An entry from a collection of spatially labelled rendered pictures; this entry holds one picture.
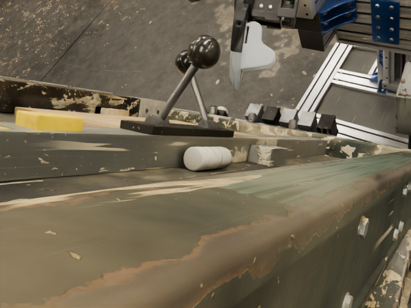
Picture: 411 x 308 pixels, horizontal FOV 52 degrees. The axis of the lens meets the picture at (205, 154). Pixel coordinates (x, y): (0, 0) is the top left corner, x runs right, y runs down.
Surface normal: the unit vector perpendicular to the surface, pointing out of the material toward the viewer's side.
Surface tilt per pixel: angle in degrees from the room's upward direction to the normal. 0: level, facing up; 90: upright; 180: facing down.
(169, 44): 0
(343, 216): 90
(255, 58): 41
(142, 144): 90
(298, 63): 0
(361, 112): 0
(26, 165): 90
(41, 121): 90
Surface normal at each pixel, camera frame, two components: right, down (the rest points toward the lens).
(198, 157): -0.51, 0.02
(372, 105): -0.35, -0.52
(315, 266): 0.84, 0.19
